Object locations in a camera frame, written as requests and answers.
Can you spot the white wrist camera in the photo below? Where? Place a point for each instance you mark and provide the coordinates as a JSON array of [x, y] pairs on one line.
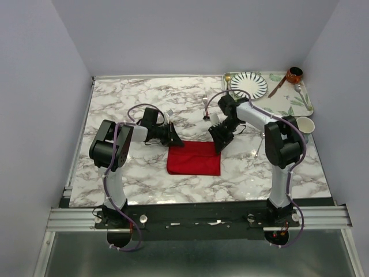
[[212, 118], [167, 116]]

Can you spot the silver spoon on tray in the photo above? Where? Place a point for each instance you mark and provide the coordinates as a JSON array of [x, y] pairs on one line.
[[297, 88]]

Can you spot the orange black cup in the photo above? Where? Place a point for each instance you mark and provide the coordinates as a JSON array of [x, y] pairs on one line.
[[294, 75]]

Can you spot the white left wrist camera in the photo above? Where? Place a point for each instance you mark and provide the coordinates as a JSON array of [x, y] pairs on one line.
[[167, 116]]

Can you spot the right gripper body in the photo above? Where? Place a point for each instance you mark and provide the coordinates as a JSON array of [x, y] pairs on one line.
[[232, 124]]

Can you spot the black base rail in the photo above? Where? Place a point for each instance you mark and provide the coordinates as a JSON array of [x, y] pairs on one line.
[[253, 220]]

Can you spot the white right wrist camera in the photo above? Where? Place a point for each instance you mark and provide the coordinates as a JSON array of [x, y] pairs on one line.
[[212, 118]]

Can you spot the floral serving tray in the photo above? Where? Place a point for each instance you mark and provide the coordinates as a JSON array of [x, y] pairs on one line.
[[286, 101]]

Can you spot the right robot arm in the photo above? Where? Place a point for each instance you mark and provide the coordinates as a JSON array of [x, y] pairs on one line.
[[285, 147]]

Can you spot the red cloth napkin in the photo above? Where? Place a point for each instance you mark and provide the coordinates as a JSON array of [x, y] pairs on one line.
[[194, 158]]

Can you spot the aluminium frame rail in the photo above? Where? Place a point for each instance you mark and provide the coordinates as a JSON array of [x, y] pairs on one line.
[[82, 219]]

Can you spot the silver fork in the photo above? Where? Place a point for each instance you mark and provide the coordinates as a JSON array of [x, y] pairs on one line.
[[205, 100]]

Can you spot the gold fork green handle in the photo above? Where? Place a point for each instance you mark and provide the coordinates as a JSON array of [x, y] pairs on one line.
[[227, 78]]

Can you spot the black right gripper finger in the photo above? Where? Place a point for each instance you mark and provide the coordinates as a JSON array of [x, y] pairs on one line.
[[214, 132], [221, 142]]

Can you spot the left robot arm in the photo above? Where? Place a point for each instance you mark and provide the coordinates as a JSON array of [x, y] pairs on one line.
[[110, 148]]

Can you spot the grey white mug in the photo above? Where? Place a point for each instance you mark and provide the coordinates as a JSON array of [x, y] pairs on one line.
[[306, 127]]

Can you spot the silver spoon on table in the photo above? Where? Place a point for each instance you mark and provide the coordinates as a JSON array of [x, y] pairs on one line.
[[258, 149]]

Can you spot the striped white plate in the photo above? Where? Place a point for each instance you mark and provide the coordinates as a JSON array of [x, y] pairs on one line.
[[254, 84]]

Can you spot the brown handled knife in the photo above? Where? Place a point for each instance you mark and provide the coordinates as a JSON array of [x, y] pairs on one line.
[[277, 87]]

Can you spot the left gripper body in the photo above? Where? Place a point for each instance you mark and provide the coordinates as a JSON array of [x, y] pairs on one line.
[[161, 133]]

